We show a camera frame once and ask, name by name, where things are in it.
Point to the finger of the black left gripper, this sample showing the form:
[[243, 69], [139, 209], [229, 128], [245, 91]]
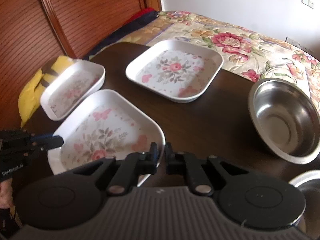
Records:
[[46, 142]]

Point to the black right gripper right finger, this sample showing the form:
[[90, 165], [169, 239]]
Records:
[[203, 177]]

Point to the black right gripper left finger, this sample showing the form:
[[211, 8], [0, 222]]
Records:
[[120, 176]]

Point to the floral square plate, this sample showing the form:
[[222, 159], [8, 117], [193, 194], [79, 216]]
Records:
[[177, 70], [104, 124], [71, 87]]

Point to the large steel bowl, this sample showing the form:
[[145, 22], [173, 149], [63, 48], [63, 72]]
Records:
[[285, 119]]

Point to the person's left hand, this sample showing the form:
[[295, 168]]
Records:
[[6, 194]]

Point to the yellow plush toy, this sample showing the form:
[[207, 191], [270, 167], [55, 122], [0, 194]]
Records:
[[29, 98]]

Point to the wooden louvered wardrobe door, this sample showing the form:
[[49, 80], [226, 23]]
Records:
[[36, 31]]

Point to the floral bed quilt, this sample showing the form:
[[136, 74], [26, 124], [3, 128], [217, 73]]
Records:
[[246, 53]]

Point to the dark blue blanket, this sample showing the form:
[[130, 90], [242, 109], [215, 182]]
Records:
[[113, 38]]

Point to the red cloth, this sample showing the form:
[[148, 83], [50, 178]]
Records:
[[143, 17]]

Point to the white wall socket strip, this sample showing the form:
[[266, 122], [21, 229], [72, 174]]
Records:
[[298, 45]]

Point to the white wall switch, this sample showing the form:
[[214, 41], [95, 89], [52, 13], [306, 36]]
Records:
[[308, 3]]

